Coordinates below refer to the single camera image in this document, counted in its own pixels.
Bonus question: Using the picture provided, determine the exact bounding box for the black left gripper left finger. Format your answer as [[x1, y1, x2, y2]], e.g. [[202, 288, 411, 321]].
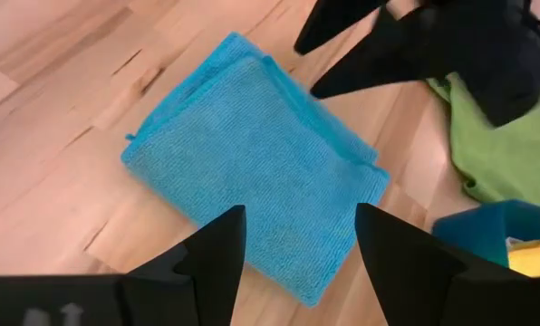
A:
[[125, 204, 247, 326]]

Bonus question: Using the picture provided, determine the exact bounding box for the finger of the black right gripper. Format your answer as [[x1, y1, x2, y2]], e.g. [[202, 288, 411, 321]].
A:
[[309, 6, 439, 101], [293, 0, 391, 57]]

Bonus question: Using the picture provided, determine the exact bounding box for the green microfiber towel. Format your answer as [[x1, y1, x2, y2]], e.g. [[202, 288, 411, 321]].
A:
[[426, 72, 540, 213]]

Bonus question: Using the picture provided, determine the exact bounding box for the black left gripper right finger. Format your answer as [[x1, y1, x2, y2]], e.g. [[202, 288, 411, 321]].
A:
[[354, 202, 532, 326]]

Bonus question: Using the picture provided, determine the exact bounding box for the teal plastic bin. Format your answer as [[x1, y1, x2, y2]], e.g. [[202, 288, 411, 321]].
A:
[[431, 198, 540, 273]]

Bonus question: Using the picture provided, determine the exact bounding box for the yellow microfiber towel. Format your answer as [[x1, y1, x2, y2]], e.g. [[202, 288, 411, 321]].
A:
[[505, 238, 540, 278]]

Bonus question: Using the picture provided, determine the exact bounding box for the blue microfiber towel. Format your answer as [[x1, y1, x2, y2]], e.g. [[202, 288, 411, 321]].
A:
[[120, 31, 392, 309]]

